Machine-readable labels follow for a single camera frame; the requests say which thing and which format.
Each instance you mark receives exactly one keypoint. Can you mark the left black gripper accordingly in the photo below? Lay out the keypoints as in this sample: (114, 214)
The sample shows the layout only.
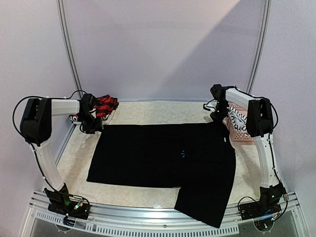
(98, 127)

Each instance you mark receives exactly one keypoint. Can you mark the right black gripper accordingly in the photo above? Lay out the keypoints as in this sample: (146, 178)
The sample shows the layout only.
(217, 116)

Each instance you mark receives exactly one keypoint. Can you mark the black t-shirt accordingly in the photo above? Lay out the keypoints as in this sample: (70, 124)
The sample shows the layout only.
(196, 158)

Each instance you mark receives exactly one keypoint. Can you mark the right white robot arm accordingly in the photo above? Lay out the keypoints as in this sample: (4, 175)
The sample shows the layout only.
(259, 125)

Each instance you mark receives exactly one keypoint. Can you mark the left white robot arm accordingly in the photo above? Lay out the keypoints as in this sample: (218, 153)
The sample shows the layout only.
(36, 128)

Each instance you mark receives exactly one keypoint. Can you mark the red black plaid shirt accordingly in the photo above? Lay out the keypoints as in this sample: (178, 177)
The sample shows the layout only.
(103, 108)

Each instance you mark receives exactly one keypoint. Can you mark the black white striped garment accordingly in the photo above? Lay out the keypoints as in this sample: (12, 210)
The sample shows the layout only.
(238, 120)

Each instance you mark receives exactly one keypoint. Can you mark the pink plastic basket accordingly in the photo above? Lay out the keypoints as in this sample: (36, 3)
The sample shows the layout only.
(237, 136)

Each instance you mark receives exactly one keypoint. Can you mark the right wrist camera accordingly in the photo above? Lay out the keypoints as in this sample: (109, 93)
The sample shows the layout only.
(209, 107)

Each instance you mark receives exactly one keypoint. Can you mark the left aluminium frame post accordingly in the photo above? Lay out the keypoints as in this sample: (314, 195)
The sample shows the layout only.
(67, 43)

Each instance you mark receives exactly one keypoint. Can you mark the aluminium frame post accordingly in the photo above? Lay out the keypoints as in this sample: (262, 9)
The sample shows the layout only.
(67, 43)
(260, 44)

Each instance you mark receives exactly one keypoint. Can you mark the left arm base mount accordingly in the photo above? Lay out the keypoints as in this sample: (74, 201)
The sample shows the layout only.
(68, 205)

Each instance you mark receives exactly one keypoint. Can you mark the aluminium front rail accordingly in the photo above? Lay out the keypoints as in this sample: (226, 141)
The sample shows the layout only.
(119, 221)

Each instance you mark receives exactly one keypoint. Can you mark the right aluminium frame post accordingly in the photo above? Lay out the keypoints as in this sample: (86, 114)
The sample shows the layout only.
(260, 44)

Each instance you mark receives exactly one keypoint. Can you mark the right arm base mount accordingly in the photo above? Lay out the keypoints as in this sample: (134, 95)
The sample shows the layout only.
(272, 203)

